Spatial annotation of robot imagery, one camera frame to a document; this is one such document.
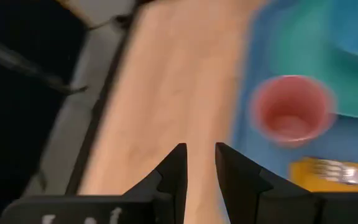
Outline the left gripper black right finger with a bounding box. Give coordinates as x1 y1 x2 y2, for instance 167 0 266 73
214 142 358 224

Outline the green plastic plate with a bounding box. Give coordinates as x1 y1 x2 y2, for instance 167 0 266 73
267 0 358 120

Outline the steel fork with orange handle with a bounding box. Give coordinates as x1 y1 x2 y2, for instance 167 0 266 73
311 158 358 187

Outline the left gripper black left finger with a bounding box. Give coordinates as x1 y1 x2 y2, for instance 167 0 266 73
0 142 188 224

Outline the yellow napkin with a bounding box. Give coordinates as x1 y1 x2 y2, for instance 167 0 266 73
288 156 358 194

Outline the black standing panel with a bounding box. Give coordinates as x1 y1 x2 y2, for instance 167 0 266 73
0 0 89 224

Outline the blue plastic tray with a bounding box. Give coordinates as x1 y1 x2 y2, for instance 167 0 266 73
228 0 358 188

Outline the pink plastic cup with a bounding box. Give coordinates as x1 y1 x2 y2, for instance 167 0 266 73
249 74 337 149

